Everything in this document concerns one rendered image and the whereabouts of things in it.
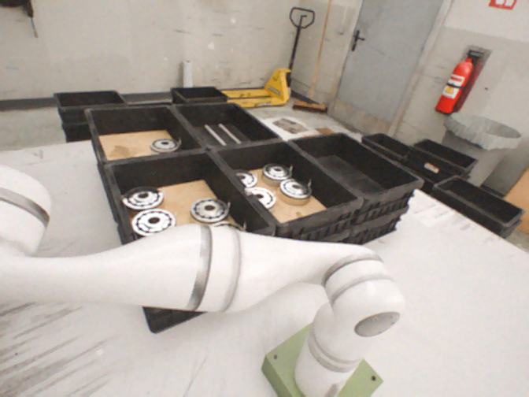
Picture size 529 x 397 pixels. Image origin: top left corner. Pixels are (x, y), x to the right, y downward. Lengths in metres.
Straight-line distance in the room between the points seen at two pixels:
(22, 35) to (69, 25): 0.41
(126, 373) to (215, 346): 0.18
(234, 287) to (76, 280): 0.14
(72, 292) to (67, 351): 0.50
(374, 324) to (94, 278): 0.31
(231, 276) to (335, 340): 0.20
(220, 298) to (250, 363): 0.44
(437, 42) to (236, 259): 3.60
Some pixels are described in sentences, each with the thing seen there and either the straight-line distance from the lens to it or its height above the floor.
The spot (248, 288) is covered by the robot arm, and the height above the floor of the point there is 1.12.
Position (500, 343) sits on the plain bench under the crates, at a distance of 1.07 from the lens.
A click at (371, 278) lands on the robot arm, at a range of 0.40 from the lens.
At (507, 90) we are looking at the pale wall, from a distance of 3.54.
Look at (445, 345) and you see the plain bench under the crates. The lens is 0.95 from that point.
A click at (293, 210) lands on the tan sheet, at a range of 0.90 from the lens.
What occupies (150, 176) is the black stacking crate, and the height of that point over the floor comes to 0.88.
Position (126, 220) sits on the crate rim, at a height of 0.93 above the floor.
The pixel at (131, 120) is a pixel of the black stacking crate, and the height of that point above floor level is 0.88.
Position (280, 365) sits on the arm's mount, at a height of 0.76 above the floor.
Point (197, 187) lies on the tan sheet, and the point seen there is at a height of 0.83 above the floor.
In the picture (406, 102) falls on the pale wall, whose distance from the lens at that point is 3.84.
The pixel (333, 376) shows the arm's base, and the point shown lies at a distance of 0.55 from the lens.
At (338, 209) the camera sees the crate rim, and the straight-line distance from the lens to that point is 0.79.
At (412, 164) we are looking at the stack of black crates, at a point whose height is 0.48.
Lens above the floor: 1.36
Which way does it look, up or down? 36 degrees down
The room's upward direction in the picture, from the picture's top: 10 degrees clockwise
